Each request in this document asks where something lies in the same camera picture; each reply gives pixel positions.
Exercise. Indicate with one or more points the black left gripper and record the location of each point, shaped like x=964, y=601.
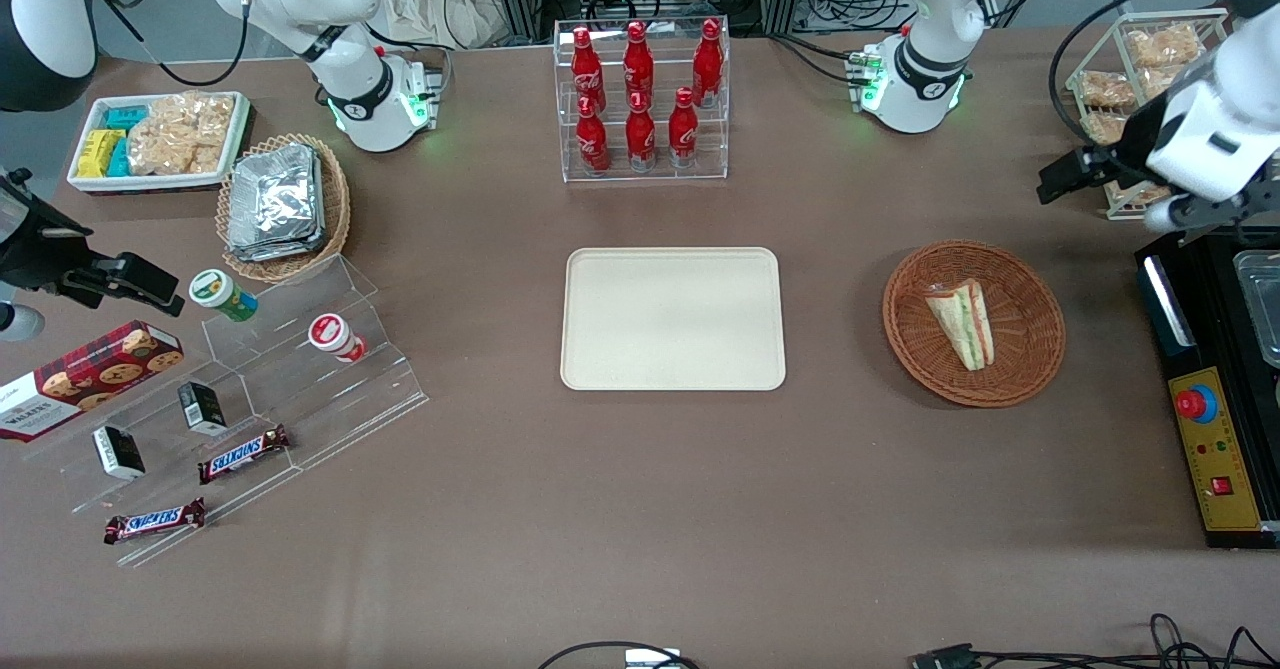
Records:
x=1139, y=138

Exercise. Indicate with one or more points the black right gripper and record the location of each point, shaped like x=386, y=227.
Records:
x=38, y=254

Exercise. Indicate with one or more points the triangular sandwich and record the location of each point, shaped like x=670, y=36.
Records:
x=962, y=321

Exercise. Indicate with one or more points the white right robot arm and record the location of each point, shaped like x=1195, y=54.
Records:
x=352, y=79

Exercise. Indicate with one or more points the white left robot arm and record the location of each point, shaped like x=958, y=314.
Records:
x=930, y=69

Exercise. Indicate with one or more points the white rectangular snack tray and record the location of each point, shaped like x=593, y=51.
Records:
x=90, y=183

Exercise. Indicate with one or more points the round brown wicker basket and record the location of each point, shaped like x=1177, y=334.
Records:
x=1030, y=349

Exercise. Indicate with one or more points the oval brown wicker basket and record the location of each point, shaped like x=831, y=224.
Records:
x=336, y=209

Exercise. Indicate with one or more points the beige plastic tray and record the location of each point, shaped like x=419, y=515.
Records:
x=672, y=319

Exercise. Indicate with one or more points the clear bag of fried snacks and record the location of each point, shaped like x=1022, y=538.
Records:
x=1104, y=127
x=1165, y=46
x=1104, y=87
x=1160, y=81
x=1145, y=193

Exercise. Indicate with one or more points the red tartan cookie box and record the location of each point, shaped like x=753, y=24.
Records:
x=90, y=377

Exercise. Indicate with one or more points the green lid snack cup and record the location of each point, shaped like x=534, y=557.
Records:
x=220, y=294

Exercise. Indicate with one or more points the teal snack pack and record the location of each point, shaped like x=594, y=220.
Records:
x=126, y=117
x=120, y=159

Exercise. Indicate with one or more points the yellow snack pack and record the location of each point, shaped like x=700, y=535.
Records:
x=98, y=153

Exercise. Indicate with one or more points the small black box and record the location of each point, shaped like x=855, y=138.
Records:
x=203, y=407
x=118, y=452

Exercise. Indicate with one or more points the clear bag of crackers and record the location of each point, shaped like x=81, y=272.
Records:
x=182, y=134

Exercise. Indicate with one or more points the silver foil packs stack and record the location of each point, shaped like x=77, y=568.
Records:
x=275, y=204

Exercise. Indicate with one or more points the brown Snickers bar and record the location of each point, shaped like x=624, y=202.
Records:
x=155, y=521
x=243, y=454

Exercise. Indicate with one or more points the black machine with yellow panel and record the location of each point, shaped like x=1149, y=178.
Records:
x=1200, y=349

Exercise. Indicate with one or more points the clear glass container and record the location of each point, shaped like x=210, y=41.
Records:
x=1262, y=299

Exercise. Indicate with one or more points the red lid snack cup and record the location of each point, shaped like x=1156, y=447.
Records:
x=332, y=335

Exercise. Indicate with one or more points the clear acrylic stepped display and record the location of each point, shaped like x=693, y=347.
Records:
x=340, y=399

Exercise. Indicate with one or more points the red emergency stop button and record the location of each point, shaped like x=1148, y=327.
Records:
x=1193, y=404

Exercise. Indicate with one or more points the red cola bottle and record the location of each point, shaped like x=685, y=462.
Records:
x=640, y=137
x=592, y=141
x=638, y=64
x=708, y=61
x=584, y=69
x=683, y=131

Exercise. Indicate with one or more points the clear acrylic bottle rack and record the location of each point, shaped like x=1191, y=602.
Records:
x=648, y=174

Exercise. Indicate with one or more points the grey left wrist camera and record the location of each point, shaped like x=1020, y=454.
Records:
x=1166, y=217

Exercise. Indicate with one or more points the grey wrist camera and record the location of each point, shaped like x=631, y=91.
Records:
x=1166, y=217
x=18, y=322

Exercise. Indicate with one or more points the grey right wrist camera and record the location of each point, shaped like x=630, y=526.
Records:
x=18, y=322

